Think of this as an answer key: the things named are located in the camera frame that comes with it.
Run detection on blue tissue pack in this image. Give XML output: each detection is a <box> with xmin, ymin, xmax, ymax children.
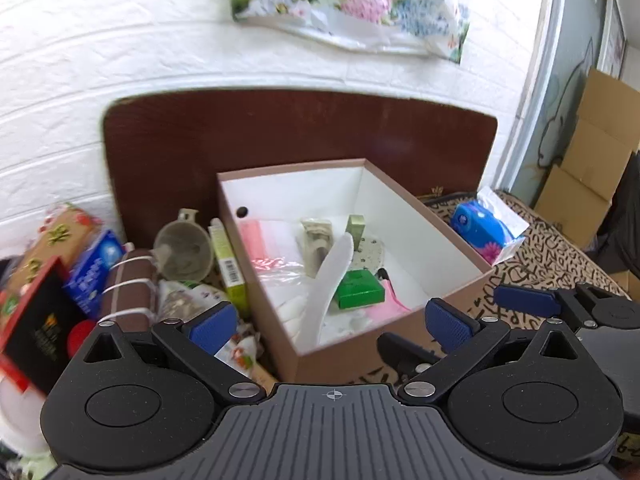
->
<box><xmin>450</xmin><ymin>186</ymin><xmax>530</xmax><ymax>267</ymax></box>

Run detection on brown cardboard box white inside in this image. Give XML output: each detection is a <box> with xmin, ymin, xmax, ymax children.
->
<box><xmin>216</xmin><ymin>158</ymin><xmax>495</xmax><ymax>384</ymax></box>

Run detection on green box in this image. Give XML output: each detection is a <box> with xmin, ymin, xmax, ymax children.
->
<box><xmin>335</xmin><ymin>269</ymin><xmax>386</xmax><ymax>311</ymax></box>

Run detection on letter-patterned brown blanket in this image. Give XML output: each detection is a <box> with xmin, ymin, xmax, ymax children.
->
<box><xmin>250</xmin><ymin>190</ymin><xmax>640</xmax><ymax>480</ymax></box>

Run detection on printed drawstring cloth pouch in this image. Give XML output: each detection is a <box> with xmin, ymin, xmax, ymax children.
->
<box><xmin>214</xmin><ymin>324</ymin><xmax>263</xmax><ymax>378</ymax></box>

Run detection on clear bag with pink stripe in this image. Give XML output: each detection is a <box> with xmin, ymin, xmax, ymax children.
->
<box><xmin>237</xmin><ymin>219</ymin><xmax>322</xmax><ymax>283</ymax></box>

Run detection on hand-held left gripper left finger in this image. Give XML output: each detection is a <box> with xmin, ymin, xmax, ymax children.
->
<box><xmin>75</xmin><ymin>302</ymin><xmax>268</xmax><ymax>406</ymax></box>

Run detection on red and black box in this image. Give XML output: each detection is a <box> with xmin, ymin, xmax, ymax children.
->
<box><xmin>0</xmin><ymin>255</ymin><xmax>77</xmax><ymax>393</ymax></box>

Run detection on white bowl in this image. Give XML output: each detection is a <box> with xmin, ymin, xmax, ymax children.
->
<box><xmin>0</xmin><ymin>374</ymin><xmax>53</xmax><ymax>463</ymax></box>

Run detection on floral plastic bag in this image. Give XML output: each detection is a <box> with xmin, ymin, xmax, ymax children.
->
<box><xmin>231</xmin><ymin>0</ymin><xmax>483</xmax><ymax>64</ymax></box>

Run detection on light green carton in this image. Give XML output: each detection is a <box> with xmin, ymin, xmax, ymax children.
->
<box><xmin>208</xmin><ymin>217</ymin><xmax>249</xmax><ymax>317</ymax></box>

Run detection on pink cloth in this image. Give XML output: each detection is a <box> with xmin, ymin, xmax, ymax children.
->
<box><xmin>362</xmin><ymin>279</ymin><xmax>412</xmax><ymax>322</ymax></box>

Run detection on small olive box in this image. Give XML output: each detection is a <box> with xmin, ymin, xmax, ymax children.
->
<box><xmin>347</xmin><ymin>214</ymin><xmax>367</xmax><ymax>254</ymax></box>

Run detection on speckled round disc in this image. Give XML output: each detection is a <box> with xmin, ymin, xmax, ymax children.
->
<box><xmin>350</xmin><ymin>239</ymin><xmax>387</xmax><ymax>274</ymax></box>

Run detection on glass door with cartoon drawing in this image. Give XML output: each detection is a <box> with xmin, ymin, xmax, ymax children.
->
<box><xmin>510</xmin><ymin>0</ymin><xmax>628</xmax><ymax>211</ymax></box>

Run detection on folded cardboard boxes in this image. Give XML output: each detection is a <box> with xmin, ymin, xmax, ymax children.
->
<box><xmin>534</xmin><ymin>66</ymin><xmax>640</xmax><ymax>286</ymax></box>

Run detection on brown pouch with white bands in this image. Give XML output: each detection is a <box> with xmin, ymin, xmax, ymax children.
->
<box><xmin>97</xmin><ymin>247</ymin><xmax>160</xmax><ymax>333</ymax></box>

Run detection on floral brown gift box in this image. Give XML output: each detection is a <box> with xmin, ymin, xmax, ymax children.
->
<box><xmin>9</xmin><ymin>202</ymin><xmax>103</xmax><ymax>291</ymax></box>

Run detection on red tape roll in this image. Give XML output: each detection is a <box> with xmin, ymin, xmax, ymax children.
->
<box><xmin>66</xmin><ymin>319</ymin><xmax>97</xmax><ymax>362</ymax></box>

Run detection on beige plastic holder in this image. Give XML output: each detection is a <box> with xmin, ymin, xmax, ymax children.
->
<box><xmin>300</xmin><ymin>217</ymin><xmax>334</xmax><ymax>279</ymax></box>

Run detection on dark brown wooden headboard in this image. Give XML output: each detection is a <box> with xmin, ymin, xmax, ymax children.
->
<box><xmin>101</xmin><ymin>86</ymin><xmax>499</xmax><ymax>241</ymax></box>

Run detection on blue carton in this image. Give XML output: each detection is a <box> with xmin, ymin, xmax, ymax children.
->
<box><xmin>62</xmin><ymin>229</ymin><xmax>127</xmax><ymax>321</ymax></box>

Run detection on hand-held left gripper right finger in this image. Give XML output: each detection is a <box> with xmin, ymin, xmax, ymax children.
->
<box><xmin>397</xmin><ymin>297</ymin><xmax>593</xmax><ymax>406</ymax></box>

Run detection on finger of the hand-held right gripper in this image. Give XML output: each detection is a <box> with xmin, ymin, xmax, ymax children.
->
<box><xmin>376</xmin><ymin>332</ymin><xmax>446</xmax><ymax>377</ymax></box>
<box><xmin>492</xmin><ymin>282</ymin><xmax>601</xmax><ymax>331</ymax></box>

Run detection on clear bag of seeds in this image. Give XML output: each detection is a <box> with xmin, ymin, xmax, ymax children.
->
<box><xmin>159</xmin><ymin>279</ymin><xmax>228</xmax><ymax>322</ymax></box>

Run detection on dark cloth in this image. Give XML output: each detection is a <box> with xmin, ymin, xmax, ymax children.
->
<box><xmin>597</xmin><ymin>149</ymin><xmax>640</xmax><ymax>273</ymax></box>

